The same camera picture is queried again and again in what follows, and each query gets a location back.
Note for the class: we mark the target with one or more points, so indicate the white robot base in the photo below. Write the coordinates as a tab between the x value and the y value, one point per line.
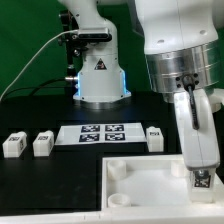
101	80

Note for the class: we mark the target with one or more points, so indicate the white square tabletop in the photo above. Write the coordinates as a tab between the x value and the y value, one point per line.
150	181

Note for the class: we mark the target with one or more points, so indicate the white marker sheet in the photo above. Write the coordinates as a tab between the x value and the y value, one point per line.
100	133

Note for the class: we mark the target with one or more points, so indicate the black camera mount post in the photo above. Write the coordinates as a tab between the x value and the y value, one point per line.
69	23

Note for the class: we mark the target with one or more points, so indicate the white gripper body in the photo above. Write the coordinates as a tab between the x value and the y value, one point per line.
199	147

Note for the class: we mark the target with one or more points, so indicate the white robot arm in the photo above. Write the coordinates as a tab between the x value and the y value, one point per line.
183	62

